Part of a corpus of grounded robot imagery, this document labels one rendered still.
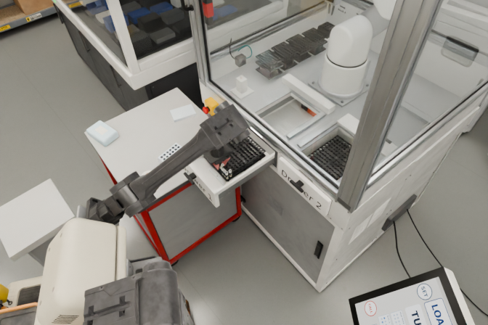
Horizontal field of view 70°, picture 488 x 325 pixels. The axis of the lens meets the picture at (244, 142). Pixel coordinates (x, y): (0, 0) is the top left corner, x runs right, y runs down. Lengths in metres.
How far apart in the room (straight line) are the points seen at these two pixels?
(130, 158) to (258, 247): 1.00
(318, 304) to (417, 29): 1.70
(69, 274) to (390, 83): 0.85
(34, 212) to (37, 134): 1.64
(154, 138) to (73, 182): 1.14
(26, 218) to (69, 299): 1.03
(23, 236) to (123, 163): 0.51
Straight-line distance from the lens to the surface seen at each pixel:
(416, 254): 2.51
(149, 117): 2.01
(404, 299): 1.13
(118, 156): 1.87
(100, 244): 0.91
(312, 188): 1.44
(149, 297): 0.52
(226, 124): 0.87
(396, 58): 0.92
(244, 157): 1.59
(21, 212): 1.87
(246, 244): 2.33
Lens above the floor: 2.10
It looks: 48 degrees down
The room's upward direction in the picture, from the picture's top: 2 degrees counter-clockwise
